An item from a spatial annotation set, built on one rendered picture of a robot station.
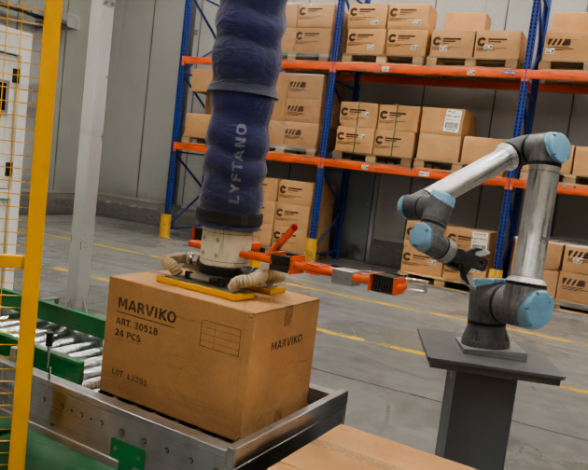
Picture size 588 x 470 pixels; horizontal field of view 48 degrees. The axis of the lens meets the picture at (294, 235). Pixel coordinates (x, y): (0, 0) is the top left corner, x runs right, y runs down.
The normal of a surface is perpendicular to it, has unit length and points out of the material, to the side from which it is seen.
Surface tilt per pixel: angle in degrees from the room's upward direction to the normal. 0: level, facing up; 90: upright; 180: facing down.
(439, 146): 89
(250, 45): 75
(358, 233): 90
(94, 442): 90
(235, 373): 90
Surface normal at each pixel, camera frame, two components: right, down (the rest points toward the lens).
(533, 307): 0.46, 0.15
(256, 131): 0.66, -0.08
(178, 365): -0.51, 0.03
